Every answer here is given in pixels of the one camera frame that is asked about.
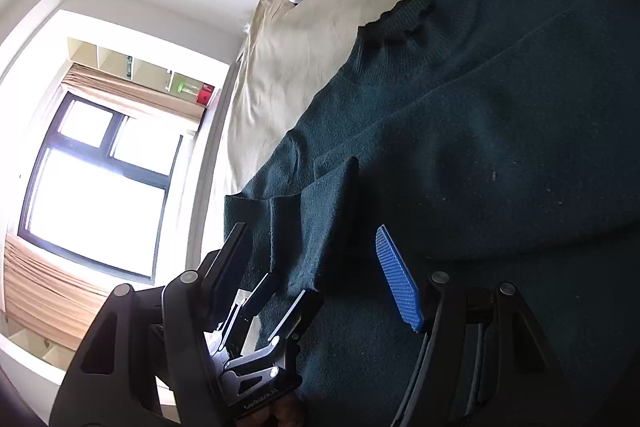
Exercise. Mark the beige roman blind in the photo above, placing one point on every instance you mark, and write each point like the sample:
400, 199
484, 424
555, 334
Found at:
130, 94

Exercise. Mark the beige pleated curtain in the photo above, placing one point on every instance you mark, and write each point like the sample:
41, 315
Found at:
45, 292

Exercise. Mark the red box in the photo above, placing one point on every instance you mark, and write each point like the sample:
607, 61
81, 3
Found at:
206, 95

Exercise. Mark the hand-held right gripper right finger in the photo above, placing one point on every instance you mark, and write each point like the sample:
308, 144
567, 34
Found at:
400, 282

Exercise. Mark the black framed window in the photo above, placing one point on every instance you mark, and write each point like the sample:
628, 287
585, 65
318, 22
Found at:
100, 187

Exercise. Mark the bed with cream sheet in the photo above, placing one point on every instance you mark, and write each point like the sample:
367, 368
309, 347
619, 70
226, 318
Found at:
310, 37

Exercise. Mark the dark green knit sweater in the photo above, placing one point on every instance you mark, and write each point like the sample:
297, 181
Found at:
450, 132

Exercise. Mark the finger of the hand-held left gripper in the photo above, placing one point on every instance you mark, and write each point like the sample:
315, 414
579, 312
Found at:
262, 294
300, 314

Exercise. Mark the green bottle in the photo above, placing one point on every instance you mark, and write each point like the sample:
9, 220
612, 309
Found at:
182, 87

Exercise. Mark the white wall shelf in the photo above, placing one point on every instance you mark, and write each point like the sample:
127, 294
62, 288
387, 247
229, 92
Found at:
115, 59

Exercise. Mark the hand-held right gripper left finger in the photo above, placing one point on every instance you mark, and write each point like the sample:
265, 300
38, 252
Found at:
234, 257

